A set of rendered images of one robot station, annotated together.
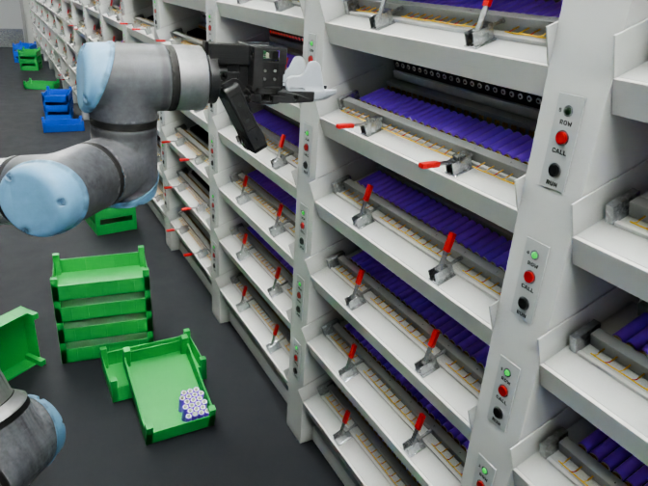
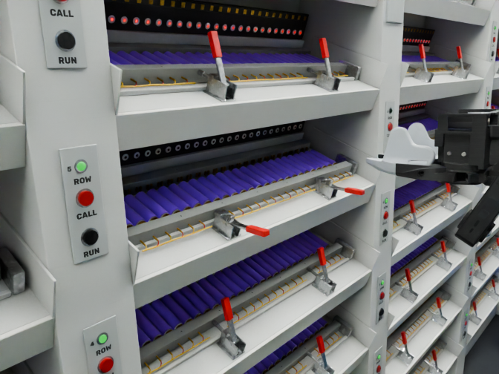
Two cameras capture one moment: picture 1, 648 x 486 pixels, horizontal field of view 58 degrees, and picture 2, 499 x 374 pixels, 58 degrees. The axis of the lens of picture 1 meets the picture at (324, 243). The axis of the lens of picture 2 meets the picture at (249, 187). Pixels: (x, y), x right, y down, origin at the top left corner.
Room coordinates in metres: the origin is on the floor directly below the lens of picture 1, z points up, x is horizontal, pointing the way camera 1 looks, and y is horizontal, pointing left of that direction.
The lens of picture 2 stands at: (1.32, 0.54, 1.19)
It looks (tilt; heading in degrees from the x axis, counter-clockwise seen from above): 14 degrees down; 253
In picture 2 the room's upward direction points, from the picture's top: 2 degrees counter-clockwise
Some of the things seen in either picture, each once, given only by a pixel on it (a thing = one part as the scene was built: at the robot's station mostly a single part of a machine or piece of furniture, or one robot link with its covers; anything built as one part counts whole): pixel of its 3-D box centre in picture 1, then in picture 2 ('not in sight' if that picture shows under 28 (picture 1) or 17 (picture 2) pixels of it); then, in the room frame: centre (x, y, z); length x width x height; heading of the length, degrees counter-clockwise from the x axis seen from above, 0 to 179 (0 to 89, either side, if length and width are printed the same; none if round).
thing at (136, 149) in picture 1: (121, 160); not in sight; (0.80, 0.30, 0.98); 0.12 x 0.09 x 0.12; 165
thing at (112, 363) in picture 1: (153, 363); not in sight; (1.59, 0.54, 0.04); 0.30 x 0.20 x 0.08; 120
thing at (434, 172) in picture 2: not in sight; (434, 169); (0.95, 0.10, 1.07); 0.09 x 0.05 x 0.02; 127
